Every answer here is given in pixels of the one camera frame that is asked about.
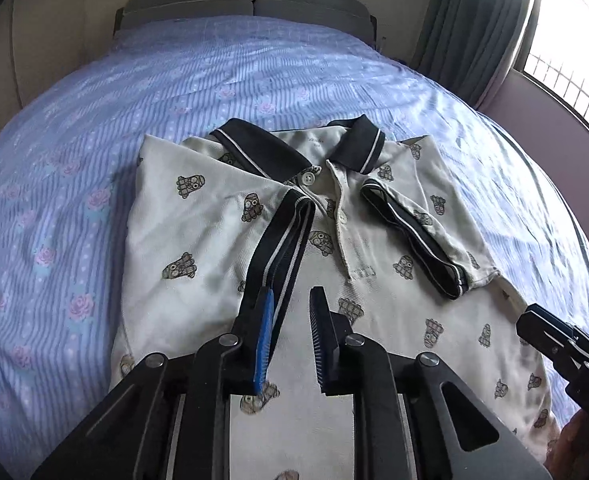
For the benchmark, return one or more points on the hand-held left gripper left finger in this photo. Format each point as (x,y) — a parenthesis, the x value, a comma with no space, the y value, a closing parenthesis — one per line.
(264,340)

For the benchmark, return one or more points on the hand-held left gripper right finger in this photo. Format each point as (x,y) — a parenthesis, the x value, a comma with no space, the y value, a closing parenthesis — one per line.
(320,342)

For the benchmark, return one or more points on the cream printed polo shirt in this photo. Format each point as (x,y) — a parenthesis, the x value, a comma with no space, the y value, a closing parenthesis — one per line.
(199,220)

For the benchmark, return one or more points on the blue floral bed sheet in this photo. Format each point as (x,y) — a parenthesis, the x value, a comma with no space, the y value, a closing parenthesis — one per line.
(74,160)

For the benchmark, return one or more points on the barred window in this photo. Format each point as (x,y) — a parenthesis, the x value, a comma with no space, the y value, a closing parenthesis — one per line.
(569,60)

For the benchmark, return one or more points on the blue-grey curtain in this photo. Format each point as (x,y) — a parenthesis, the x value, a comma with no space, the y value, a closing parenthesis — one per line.
(474,25)

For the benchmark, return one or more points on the grey padded headboard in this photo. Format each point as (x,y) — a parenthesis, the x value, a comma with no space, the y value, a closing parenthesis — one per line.
(199,5)

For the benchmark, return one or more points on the cream wardrobe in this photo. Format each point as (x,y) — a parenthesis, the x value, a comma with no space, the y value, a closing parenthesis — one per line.
(49,50)

